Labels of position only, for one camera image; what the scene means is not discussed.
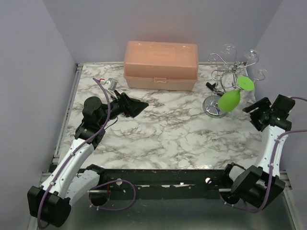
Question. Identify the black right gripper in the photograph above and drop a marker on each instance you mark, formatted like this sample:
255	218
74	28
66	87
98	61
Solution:
263	104

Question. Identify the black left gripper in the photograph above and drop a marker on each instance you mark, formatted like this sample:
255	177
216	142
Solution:
135	107

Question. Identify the green plastic goblet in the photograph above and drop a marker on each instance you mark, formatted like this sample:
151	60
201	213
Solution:
230	100

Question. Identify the clear stemmed wine glass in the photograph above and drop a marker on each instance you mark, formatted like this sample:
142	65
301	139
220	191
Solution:
252	57

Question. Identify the tall clear wine glass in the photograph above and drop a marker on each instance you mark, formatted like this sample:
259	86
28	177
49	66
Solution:
228	57

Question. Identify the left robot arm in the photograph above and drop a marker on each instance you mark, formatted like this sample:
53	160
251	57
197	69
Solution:
52	201

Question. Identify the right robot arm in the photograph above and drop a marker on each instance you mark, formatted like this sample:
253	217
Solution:
260	184

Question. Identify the pink plastic storage box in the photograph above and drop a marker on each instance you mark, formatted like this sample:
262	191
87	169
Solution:
161	66

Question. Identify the black corkscrew tool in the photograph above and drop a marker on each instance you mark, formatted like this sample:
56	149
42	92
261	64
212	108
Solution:
214	90

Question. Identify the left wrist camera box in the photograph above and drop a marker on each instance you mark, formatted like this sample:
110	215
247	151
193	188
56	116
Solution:
110	86

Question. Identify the chrome wire wine glass rack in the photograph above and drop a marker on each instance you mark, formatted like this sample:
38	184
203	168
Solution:
225	82

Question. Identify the aluminium table frame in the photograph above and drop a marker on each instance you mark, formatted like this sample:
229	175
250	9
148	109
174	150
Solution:
56	156

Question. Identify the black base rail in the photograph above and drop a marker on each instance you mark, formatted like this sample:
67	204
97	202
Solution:
126	184

